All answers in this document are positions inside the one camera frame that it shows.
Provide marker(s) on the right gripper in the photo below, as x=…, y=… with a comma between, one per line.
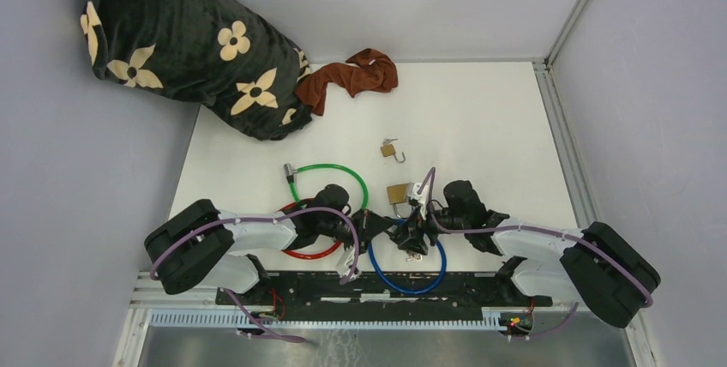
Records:
x=417, y=221

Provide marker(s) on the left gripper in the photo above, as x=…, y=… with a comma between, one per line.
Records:
x=369, y=225

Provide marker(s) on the small brass padlock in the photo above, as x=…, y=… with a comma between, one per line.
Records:
x=388, y=150

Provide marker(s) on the red cable lock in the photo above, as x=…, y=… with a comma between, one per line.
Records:
x=304, y=255

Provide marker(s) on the black padlock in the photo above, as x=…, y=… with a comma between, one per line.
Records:
x=411, y=240

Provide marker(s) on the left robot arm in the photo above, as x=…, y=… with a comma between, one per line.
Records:
x=205, y=246

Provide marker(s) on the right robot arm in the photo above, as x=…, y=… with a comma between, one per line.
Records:
x=594, y=266

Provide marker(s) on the blue lock loose key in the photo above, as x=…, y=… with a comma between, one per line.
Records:
x=414, y=258

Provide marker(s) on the brown towel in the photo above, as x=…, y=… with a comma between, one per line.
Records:
x=367, y=70

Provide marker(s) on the black floral plush blanket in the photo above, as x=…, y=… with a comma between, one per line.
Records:
x=216, y=53

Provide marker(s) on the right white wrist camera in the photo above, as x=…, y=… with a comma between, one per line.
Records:
x=417, y=196

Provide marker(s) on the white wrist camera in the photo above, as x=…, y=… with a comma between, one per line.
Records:
x=346, y=266
x=417, y=196

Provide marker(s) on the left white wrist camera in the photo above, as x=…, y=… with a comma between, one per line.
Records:
x=346, y=266

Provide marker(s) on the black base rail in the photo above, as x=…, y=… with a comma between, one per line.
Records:
x=318, y=296

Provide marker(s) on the white cable duct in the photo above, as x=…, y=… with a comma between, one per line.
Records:
x=235, y=318

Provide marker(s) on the aluminium frame rail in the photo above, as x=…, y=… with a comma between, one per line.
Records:
x=577, y=183

